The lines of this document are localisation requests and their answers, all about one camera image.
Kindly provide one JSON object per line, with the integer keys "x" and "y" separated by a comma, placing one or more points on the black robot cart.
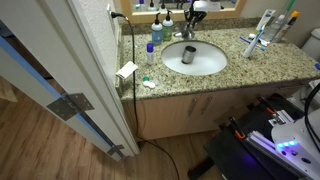
{"x": 233, "y": 153}

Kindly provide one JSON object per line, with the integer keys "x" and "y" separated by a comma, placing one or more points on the small metal door hinge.
{"x": 115, "y": 150}

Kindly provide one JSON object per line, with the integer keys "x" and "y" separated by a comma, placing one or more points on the light wood vanity cabinet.
{"x": 166, "y": 115}

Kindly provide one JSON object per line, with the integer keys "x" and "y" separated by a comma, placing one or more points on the white oval sink basin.
{"x": 206, "y": 61}

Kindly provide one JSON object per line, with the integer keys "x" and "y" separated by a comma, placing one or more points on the toothbrush holder with brushes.
{"x": 275, "y": 28}

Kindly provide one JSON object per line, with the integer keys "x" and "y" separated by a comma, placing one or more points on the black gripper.
{"x": 199, "y": 14}

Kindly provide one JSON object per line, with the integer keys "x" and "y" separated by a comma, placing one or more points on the black power plug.
{"x": 116, "y": 14}

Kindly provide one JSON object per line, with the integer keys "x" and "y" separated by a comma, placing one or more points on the white blue toothpaste tube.
{"x": 265, "y": 20}

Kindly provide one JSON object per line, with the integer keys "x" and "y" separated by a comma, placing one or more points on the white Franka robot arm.
{"x": 300, "y": 140}

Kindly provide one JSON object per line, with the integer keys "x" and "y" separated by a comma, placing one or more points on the white electric toothbrush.
{"x": 251, "y": 46}

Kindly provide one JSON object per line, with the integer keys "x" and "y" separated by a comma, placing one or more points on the green white contact lens case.
{"x": 148, "y": 82}

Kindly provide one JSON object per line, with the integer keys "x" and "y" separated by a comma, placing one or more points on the white paper card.
{"x": 126, "y": 70}

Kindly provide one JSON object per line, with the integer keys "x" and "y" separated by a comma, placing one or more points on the silver metal bracket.
{"x": 280, "y": 117}

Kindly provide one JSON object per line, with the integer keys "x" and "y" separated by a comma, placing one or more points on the blue manual toothbrush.
{"x": 248, "y": 41}

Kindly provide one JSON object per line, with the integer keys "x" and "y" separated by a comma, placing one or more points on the aluminium rail profile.
{"x": 266, "y": 145}

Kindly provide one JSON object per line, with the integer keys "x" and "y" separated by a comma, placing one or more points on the white door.
{"x": 50, "y": 50}

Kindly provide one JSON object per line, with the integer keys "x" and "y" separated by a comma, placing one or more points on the white wall outlet plate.
{"x": 110, "y": 18}

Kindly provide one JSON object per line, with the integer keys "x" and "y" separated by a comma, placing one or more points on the green soap pump bottle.
{"x": 167, "y": 30}

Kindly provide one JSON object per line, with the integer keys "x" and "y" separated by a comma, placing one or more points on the large metal door hinge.
{"x": 68, "y": 106}

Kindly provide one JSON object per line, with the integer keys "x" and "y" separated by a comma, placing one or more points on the blue soap pump bottle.
{"x": 156, "y": 33}

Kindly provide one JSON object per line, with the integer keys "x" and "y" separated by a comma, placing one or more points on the wooden framed mirror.
{"x": 146, "y": 16}

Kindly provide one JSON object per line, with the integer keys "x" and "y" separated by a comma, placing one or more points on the small blue object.
{"x": 317, "y": 66}

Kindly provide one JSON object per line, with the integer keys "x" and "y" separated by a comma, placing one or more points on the white toilet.
{"x": 312, "y": 43}

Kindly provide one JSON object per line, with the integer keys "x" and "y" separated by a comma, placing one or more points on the stainless steel cup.
{"x": 188, "y": 55}

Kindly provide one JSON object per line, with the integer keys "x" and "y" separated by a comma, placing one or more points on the red white small tube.
{"x": 264, "y": 42}

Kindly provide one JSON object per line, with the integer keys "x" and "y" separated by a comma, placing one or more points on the bottle with orange cap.
{"x": 287, "y": 27}

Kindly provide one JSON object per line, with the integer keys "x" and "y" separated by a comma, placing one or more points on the black clamp orange grip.
{"x": 268, "y": 106}
{"x": 237, "y": 130}

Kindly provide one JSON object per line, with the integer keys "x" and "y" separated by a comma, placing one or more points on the small white bottle blue cap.
{"x": 150, "y": 55}

